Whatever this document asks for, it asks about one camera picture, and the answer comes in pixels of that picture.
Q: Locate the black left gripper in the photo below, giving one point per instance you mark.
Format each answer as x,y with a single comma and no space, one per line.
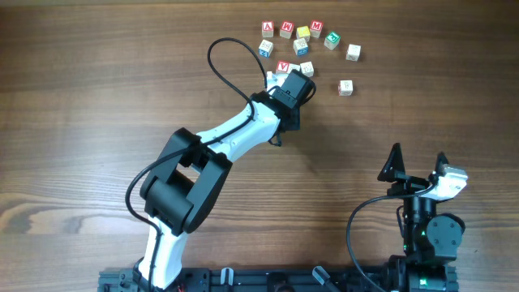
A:
297,116

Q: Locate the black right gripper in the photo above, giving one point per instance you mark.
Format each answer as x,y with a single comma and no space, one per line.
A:
408,184

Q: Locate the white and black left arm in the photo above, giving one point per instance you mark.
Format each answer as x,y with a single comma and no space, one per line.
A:
181,187

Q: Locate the green V block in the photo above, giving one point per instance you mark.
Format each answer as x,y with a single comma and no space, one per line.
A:
294,67

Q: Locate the red V block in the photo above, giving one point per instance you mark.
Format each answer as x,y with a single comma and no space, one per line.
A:
282,67

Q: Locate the plain block with drawing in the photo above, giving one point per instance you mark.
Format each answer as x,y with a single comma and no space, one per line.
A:
307,69

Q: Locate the plain block red side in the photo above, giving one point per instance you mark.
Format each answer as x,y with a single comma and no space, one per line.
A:
345,88

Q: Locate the blue side block centre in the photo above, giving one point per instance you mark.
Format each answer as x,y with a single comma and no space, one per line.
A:
300,47

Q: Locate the blue side block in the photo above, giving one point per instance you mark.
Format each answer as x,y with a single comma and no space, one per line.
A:
265,48
300,47

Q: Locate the blue side block left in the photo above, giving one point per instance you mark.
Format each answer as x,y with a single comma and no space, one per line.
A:
265,48

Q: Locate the yellow top block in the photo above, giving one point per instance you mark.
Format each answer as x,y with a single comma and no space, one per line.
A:
303,32

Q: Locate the green top block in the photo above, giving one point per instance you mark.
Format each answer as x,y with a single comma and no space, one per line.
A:
332,40

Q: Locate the red M block left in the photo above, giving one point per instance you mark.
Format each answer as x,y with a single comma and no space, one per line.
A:
286,29

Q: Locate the red m block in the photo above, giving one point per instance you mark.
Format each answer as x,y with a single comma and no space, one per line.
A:
316,27
286,29

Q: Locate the plain wooden block far right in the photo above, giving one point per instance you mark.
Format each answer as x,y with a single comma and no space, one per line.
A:
353,52

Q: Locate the red A letter block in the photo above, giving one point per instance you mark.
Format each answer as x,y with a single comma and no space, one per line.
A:
267,29

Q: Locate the red M block right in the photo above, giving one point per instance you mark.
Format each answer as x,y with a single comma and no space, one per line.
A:
316,27

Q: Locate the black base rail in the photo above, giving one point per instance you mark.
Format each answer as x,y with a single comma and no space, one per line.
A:
316,279

